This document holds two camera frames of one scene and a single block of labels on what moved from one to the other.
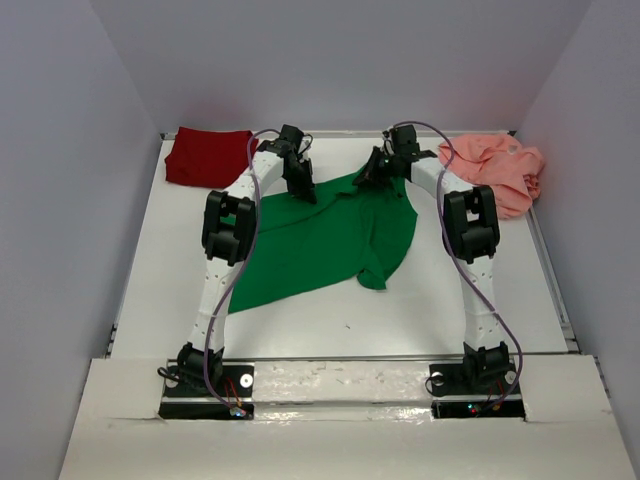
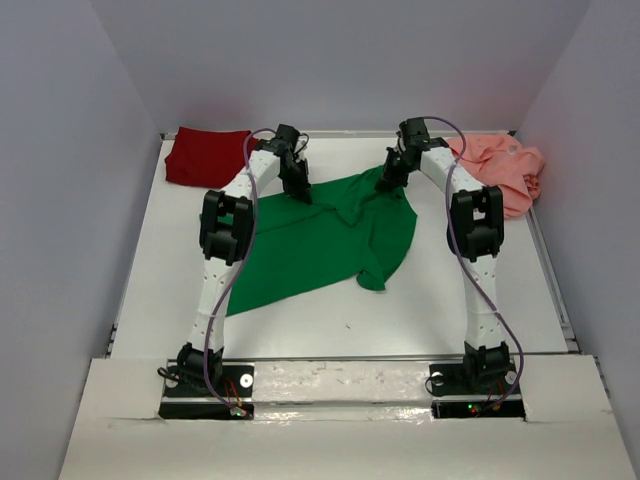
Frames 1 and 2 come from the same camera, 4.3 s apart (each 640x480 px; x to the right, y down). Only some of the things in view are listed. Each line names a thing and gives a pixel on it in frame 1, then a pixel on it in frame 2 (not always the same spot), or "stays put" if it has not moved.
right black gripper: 368,176 to 388,180
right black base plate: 447,379 stays put
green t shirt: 300,244 stays put
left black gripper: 303,191 stays put
